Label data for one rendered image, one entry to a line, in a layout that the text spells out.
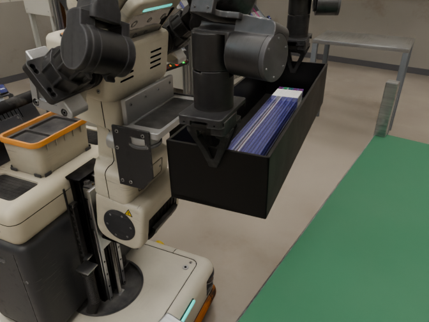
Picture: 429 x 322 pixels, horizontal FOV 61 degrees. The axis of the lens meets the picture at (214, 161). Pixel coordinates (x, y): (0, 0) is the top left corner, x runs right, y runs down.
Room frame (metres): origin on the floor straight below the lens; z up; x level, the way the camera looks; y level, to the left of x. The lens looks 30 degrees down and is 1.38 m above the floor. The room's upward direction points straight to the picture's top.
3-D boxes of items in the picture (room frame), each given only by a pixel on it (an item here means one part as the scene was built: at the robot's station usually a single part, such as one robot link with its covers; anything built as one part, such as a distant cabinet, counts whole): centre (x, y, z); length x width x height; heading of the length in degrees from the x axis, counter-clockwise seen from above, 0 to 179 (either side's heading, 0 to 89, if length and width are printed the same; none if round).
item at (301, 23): (1.02, -0.22, 1.21); 0.10 x 0.07 x 0.07; 157
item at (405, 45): (3.01, -1.19, 0.40); 0.70 x 0.45 x 0.80; 60
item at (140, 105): (0.87, 0.15, 0.99); 0.28 x 0.16 x 0.22; 157
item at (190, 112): (0.50, 0.00, 1.21); 0.10 x 0.07 x 0.07; 157
